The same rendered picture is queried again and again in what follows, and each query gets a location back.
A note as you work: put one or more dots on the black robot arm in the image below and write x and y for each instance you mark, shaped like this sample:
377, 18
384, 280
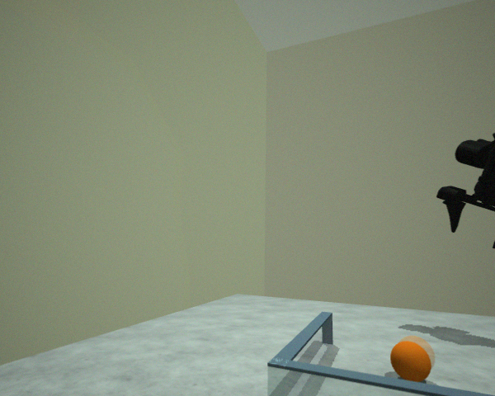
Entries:
480, 154

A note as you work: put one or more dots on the blue-grey l-shaped wall trim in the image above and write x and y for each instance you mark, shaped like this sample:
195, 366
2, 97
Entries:
284, 360

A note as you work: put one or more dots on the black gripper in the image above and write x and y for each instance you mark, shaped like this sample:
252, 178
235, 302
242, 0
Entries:
454, 196

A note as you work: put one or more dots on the clear l-shaped low wall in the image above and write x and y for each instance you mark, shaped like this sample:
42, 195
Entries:
281, 382

